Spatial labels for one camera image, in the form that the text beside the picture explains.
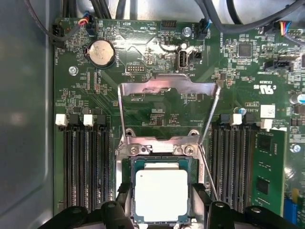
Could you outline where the CPU socket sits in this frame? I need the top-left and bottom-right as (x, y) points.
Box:
(114, 128), (210, 229)

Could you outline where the metal socket cover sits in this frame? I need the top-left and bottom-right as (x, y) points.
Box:
(118, 73), (221, 146)

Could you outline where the silver coin battery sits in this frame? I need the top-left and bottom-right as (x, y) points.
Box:
(84, 39), (116, 69)

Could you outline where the internal USB port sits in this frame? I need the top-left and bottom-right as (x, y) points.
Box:
(176, 49), (190, 72)

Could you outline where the green RAM stick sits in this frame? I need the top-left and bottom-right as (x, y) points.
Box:
(252, 128), (288, 220)

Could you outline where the black PC case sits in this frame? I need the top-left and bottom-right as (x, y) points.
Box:
(0, 0), (305, 229)

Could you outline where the metal locking lever wire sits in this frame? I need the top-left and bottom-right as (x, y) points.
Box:
(199, 143), (219, 203)

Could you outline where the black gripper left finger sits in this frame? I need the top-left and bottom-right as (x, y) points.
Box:
(37, 182), (134, 229)

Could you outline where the green motherboard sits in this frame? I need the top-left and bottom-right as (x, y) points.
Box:
(51, 16), (305, 229)

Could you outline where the RAM slot with white clips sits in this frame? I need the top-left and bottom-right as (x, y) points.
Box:
(55, 114), (73, 208)
(223, 114), (243, 213)
(83, 114), (97, 213)

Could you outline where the grey wire bundle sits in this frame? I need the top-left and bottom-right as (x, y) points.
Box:
(25, 0), (96, 40)

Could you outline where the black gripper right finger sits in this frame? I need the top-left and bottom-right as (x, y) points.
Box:
(192, 183), (298, 229)

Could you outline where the thick black cable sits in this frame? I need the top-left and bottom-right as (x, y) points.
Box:
(196, 0), (305, 31)

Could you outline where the silver CPU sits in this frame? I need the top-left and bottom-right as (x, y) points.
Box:
(133, 158), (191, 224)

